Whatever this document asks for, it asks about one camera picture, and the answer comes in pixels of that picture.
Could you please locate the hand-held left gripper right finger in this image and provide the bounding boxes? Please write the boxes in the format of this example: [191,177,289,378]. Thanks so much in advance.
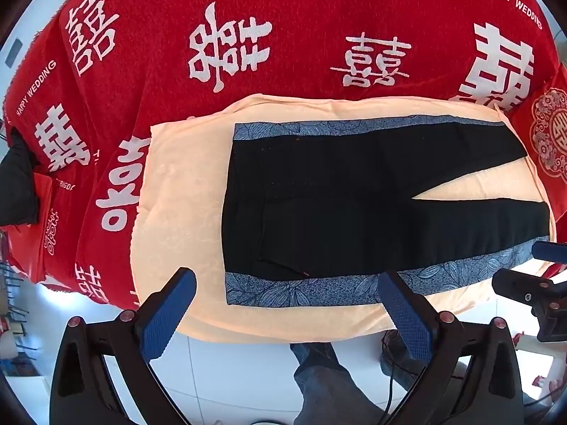
[377,270,526,425]

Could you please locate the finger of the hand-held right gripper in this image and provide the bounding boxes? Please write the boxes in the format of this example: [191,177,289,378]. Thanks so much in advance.
[492,268,567,342]
[532,241,567,263]

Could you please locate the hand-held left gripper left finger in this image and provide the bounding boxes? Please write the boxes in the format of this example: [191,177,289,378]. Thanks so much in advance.
[49,267,197,425]

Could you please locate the black pants with blue trim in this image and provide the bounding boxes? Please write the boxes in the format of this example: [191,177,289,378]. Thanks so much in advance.
[221,115,550,309]

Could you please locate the person's leg in jeans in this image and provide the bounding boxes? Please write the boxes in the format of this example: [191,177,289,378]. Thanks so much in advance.
[290,341,415,425]

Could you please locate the red pillow with round print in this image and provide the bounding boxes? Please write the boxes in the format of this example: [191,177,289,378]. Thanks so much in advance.
[509,77,567,249]

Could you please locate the peach towel blanket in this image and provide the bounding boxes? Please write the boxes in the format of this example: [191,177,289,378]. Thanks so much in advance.
[130,94,558,345]

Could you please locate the black cloth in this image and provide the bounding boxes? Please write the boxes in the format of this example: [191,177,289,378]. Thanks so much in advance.
[0,128,41,227]

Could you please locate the red printed blanket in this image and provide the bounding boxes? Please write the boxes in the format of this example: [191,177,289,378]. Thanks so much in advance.
[2,0,567,311]

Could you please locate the black cable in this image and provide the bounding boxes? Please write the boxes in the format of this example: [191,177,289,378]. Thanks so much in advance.
[382,350,399,414]

